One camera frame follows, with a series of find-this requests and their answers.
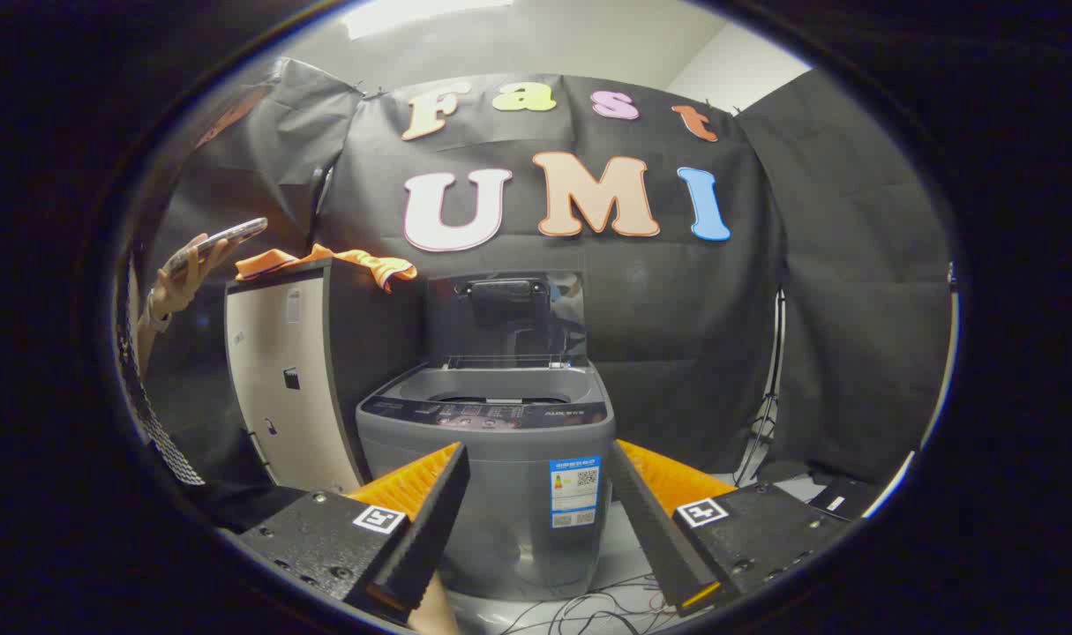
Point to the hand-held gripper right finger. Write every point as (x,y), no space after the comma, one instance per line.
(646,529)

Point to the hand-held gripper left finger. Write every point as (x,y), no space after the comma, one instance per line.
(438,520)

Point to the grey washing machine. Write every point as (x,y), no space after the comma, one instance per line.
(518,511)

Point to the orange shirt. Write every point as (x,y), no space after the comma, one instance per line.
(275,261)

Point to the smartphone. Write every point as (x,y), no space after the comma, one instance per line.
(227,234)

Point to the black light stand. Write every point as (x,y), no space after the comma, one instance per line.
(772,388)

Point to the beige cabinet with dark sides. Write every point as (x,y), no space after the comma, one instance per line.
(280,397)

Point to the black box with white label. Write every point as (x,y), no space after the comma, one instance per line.
(853,496)

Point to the black backdrop cloth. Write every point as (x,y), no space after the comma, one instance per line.
(641,309)

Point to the person's checkered clothing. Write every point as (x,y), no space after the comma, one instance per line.
(161,432)

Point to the wrist watch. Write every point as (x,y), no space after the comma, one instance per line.
(156,316)

